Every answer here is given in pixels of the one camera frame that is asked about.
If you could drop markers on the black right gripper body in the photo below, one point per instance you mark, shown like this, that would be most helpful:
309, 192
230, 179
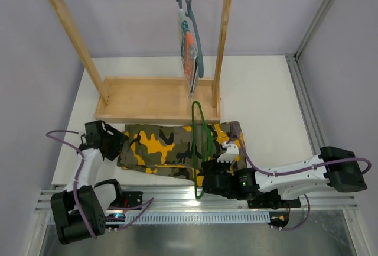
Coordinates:
209, 179

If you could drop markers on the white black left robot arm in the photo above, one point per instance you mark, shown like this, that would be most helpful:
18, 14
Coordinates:
79, 209

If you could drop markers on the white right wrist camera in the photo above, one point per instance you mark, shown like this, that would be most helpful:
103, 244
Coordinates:
231, 151

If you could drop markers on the colourful printed cloth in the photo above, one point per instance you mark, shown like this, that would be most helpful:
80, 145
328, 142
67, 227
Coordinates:
188, 52

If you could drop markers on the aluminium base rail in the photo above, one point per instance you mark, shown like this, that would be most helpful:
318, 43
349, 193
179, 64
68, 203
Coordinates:
181, 199

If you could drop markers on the wooden clothes rack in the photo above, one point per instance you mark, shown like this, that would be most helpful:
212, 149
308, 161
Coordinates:
160, 100

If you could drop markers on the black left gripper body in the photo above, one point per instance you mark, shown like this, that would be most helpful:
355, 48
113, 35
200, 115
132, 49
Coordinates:
115, 142

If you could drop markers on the green clothes hanger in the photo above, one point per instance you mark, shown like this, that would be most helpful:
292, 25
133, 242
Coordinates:
206, 145

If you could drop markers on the camouflage yellow green trousers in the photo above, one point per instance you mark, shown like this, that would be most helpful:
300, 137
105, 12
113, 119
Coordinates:
167, 150

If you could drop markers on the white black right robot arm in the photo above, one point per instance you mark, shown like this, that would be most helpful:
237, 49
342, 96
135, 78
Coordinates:
281, 187

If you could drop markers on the slotted grey cable duct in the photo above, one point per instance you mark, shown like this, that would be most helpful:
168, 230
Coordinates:
186, 218

